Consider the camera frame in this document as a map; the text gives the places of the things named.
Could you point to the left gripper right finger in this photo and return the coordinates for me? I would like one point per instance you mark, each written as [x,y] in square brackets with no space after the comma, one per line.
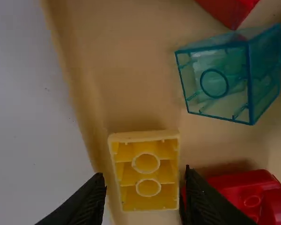
[199,206]

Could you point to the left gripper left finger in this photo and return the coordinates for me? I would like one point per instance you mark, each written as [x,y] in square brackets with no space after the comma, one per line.
[84,204]

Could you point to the pale yellow toy brick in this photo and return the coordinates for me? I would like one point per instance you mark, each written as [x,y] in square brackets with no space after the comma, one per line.
[126,197]

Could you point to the red toy car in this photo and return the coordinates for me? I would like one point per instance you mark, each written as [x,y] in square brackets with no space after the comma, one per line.
[255,187]

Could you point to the tan tray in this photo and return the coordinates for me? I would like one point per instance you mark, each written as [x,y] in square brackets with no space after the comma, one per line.
[131,70]

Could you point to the clear teal toy brick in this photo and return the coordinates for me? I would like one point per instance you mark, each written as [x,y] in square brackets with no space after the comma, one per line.
[264,70]

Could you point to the red toy brick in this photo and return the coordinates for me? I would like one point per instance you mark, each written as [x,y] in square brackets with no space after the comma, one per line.
[227,11]

